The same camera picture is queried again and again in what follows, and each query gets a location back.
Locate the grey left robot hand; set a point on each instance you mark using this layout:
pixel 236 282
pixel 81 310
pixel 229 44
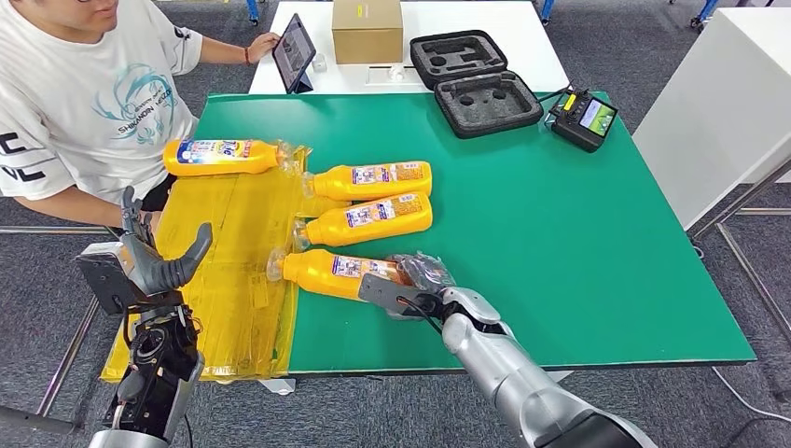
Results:
pixel 151 272

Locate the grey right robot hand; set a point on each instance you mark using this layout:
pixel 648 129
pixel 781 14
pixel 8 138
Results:
pixel 426 275

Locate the person's left hand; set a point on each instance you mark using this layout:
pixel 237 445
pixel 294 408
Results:
pixel 262 49

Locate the orange detergent bottle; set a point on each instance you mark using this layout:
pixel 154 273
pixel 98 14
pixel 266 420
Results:
pixel 216 167
pixel 309 272
pixel 334 184
pixel 327 230

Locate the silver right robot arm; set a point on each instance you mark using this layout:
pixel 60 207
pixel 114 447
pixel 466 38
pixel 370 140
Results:
pixel 525 389

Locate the person's right forearm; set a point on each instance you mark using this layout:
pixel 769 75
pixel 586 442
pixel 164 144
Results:
pixel 68 207

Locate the person's left forearm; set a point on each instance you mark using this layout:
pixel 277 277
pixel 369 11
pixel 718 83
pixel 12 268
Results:
pixel 222 52

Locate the black tablet with stand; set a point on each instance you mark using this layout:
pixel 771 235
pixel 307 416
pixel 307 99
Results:
pixel 293 52

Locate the blue metal leg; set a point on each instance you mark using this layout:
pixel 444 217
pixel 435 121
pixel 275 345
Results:
pixel 545 9
pixel 253 11
pixel 704 11

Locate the small white case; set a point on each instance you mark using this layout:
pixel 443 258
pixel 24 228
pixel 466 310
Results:
pixel 319 63

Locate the yellow taped cardboard sheet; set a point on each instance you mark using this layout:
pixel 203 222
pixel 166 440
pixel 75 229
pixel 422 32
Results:
pixel 235 260

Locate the brown cardboard box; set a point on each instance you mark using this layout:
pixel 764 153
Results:
pixel 367 34

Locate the white flat card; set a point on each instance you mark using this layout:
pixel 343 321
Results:
pixel 377 77

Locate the small clear plastic piece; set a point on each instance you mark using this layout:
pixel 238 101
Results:
pixel 396 73

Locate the white table foot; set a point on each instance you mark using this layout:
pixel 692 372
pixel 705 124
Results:
pixel 278 386
pixel 553 377

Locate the black foam-lined case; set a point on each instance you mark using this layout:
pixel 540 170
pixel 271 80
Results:
pixel 487 105

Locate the person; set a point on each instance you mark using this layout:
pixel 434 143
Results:
pixel 74 93

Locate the black controller with screen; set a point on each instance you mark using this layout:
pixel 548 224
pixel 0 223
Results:
pixel 582 123

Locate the white table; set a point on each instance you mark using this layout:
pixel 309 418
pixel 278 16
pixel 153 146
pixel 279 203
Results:
pixel 525 49

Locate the white cabinet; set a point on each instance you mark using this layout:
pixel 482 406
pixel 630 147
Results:
pixel 710 111

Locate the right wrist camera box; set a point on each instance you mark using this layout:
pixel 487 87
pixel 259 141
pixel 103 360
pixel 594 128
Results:
pixel 383 294

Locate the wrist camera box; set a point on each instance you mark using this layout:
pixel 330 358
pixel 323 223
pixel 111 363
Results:
pixel 383 294
pixel 102 281

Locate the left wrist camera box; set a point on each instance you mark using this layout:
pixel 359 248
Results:
pixel 102 281

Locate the grey metal frame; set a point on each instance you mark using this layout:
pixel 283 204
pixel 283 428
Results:
pixel 69 358
pixel 741 199

